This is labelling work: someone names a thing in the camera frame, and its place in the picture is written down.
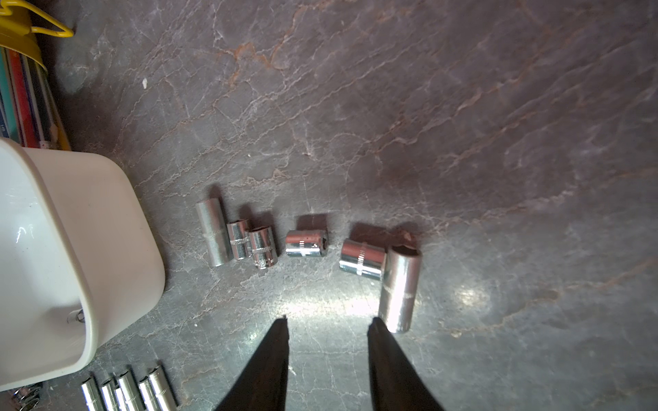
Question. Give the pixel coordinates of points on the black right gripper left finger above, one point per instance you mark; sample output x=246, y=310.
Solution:
x=262, y=385

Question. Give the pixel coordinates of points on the large chrome socket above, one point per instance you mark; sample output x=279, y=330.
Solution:
x=399, y=287

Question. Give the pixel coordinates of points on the yellow pen holder bucket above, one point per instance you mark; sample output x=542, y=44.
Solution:
x=19, y=34

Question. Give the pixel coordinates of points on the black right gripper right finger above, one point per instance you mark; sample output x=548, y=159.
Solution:
x=394, y=383

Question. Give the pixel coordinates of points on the short chrome socket row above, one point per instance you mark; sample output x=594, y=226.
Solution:
x=238, y=232

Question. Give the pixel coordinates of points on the bundle of coloured pencils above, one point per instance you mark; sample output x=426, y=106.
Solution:
x=29, y=114

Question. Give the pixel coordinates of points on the white plastic storage box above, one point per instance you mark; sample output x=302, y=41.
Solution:
x=79, y=263

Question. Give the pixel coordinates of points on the short chrome socket end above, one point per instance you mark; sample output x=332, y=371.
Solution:
x=263, y=247

